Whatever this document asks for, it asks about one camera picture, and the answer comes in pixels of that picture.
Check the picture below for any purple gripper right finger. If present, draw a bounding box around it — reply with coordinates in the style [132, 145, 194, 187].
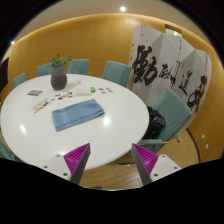
[131, 144, 158, 185]

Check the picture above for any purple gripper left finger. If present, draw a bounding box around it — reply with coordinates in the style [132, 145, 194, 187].
[63, 143, 90, 184]

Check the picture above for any blue towel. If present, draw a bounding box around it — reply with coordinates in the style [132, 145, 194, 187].
[52, 99, 105, 131]

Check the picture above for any black bag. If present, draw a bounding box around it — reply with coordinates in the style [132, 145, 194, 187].
[143, 106, 166, 139]

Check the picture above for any white round table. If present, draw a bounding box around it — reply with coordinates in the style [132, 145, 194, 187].
[1, 74, 149, 169]

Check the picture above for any teal chair right front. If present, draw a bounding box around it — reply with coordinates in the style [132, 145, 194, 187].
[139, 88, 192, 153]

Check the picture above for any teal chair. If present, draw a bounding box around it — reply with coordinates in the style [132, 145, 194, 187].
[139, 88, 192, 153]
[13, 72, 26, 88]
[102, 60, 131, 87]
[68, 59, 89, 75]
[36, 63, 51, 77]

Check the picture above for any white box with green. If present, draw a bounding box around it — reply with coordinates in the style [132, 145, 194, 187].
[75, 87, 96, 96]

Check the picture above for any grey plant pot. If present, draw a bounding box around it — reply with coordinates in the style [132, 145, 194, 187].
[51, 64, 67, 90]

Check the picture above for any teal chair back right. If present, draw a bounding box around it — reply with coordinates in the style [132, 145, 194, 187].
[102, 60, 131, 87]

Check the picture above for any teal chair back middle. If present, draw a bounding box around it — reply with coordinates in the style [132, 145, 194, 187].
[68, 59, 89, 75]

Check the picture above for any teal chair back left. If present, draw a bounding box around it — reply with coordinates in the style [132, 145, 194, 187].
[36, 63, 51, 77]

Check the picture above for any teal chair far left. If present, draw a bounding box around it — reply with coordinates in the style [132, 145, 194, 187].
[13, 72, 26, 88]

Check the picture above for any green plant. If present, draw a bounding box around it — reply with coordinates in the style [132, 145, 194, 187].
[50, 54, 72, 67]

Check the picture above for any calligraphy folding screen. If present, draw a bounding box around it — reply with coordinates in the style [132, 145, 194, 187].
[129, 25, 212, 113]

